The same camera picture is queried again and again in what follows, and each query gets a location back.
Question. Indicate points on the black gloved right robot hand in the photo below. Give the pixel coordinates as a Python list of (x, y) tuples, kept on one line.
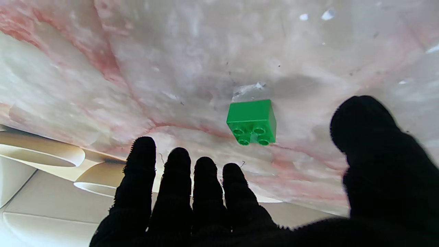
[(377, 171)]

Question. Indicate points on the beige sofa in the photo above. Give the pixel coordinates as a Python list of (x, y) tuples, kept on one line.
[(51, 206)]

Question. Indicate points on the green toy brick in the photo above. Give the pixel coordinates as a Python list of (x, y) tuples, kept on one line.
[(252, 118)]

